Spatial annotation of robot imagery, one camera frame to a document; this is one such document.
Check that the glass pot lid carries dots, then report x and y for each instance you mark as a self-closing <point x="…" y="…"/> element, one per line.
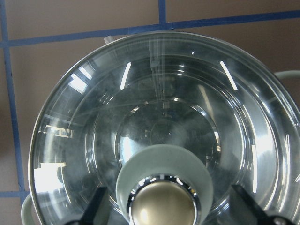
<point x="164" y="131"/>

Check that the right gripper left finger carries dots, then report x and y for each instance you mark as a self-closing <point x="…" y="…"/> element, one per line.
<point x="96" y="212"/>

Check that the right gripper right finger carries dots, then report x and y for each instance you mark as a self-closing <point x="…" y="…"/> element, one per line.
<point x="244" y="210"/>

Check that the mint green electric pot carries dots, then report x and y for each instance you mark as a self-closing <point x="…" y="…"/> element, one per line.
<point x="281" y="77"/>

